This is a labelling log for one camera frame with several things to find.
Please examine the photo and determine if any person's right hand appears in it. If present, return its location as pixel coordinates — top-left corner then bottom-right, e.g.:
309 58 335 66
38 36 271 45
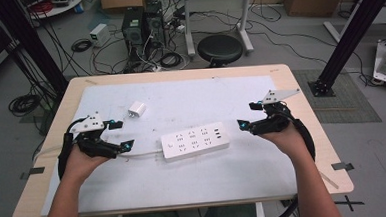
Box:
258 121 314 169

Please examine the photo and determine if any white box device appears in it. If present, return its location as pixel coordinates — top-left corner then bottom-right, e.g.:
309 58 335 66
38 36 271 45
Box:
88 23 113 49

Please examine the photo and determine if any black metal stand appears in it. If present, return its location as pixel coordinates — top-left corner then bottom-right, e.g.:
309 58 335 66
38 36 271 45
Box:
302 0 386 99
0 0 70 101

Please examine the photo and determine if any black tape cross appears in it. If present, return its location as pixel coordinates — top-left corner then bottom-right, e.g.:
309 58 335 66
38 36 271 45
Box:
333 194 367 213

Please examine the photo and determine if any coiled black cable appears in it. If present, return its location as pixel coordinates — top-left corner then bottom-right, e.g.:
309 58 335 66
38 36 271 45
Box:
158 51 184 70
7 92 43 118
69 38 94 54

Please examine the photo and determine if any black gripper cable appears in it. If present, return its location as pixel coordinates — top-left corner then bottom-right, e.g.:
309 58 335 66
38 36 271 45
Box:
258 110 321 217
54 116 92 182

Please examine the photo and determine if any round white table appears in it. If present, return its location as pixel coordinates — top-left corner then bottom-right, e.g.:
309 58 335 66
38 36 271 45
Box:
24 0 86 21

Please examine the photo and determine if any black round stool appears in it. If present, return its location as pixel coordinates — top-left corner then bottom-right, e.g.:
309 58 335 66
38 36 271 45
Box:
195 33 246 69

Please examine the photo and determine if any black tape strip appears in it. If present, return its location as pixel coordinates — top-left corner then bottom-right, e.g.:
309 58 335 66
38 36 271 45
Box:
330 161 355 172
19 166 46 181

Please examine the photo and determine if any white charger plug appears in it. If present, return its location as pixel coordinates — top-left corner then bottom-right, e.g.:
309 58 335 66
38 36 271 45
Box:
126 99 148 120

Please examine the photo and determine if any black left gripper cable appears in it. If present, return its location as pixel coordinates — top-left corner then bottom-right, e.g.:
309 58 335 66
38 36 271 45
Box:
54 116 92 182

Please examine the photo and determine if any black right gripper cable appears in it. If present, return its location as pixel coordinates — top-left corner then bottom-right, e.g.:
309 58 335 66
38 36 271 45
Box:
258 110 321 217

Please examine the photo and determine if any white table mat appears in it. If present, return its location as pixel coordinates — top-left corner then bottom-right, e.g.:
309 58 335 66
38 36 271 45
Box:
34 73 300 217

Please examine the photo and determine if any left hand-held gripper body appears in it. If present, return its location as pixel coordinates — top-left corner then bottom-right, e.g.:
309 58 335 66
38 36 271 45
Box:
69 110 107 160

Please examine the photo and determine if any white power strip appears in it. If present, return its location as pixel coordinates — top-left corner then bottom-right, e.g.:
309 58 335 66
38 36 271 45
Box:
159 121 232 163

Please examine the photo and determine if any person's left hand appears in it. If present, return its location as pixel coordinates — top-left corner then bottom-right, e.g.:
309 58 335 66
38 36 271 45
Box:
62 143 120 183

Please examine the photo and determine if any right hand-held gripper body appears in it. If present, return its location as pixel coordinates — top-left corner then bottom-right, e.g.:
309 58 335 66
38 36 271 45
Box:
248 88 304 136

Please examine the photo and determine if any grey floor mat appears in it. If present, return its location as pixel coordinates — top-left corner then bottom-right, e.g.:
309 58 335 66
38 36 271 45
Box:
291 65 383 128

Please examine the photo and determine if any black computer tower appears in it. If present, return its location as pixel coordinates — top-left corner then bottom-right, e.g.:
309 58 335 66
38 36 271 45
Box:
120 5 148 64
142 0 167 51

